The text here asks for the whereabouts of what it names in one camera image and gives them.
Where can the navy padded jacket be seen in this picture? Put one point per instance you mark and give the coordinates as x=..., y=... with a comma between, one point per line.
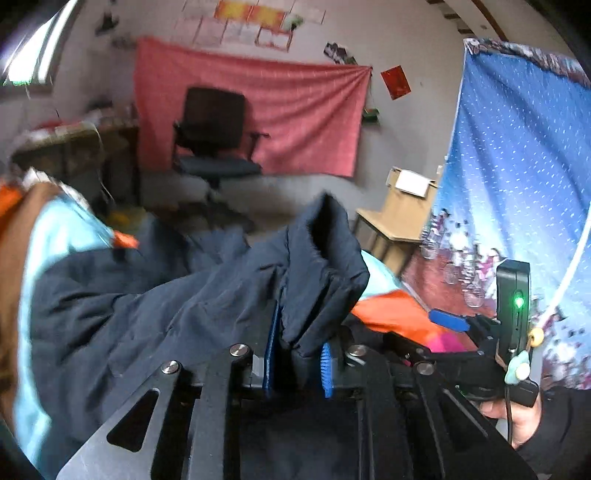
x=161, y=323

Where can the red paper square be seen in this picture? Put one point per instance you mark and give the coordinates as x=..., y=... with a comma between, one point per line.
x=396, y=82

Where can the black and white wall photo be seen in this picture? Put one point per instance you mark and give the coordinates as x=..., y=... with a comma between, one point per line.
x=339, y=53

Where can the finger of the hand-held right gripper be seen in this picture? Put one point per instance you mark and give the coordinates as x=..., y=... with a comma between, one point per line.
x=448, y=319
x=408, y=345

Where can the person's right forearm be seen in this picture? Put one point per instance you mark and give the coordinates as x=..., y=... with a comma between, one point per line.
x=563, y=434

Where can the yellow object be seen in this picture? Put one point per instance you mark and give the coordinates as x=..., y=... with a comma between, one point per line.
x=124, y=214

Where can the row of wall papers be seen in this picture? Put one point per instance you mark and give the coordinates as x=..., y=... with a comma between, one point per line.
x=249, y=18

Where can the striped orange brown blue bedsheet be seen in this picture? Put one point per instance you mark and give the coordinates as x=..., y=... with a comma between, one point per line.
x=46, y=240

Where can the red wall cloth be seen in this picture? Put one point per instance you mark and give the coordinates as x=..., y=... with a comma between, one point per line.
x=300, y=115

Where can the teal flower charm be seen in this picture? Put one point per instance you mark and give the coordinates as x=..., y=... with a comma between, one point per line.
x=517, y=369

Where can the window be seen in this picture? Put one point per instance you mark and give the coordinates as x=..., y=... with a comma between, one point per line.
x=32, y=46

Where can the green red wall ornament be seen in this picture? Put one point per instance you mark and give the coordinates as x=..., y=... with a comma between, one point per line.
x=370, y=115

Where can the wooden desk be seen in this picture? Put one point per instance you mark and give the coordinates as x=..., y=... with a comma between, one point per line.
x=69, y=147

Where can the blue printed backdrop cloth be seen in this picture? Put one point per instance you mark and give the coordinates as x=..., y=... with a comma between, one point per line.
x=508, y=138

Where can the white patterned cloth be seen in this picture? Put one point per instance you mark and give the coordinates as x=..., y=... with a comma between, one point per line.
x=34, y=177

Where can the black office chair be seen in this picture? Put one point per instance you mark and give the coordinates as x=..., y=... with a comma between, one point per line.
x=214, y=115

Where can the pink cloth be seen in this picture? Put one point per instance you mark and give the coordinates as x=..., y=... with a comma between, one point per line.
x=445, y=344

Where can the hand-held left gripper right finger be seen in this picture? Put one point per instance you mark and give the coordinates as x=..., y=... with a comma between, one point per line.
x=326, y=371

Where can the person's right hand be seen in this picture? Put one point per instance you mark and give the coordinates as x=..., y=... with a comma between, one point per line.
x=524, y=420

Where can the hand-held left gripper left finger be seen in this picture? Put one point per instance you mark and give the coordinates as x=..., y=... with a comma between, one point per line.
x=272, y=350

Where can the wooden stool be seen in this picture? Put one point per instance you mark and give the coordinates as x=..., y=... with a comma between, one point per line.
x=383, y=226

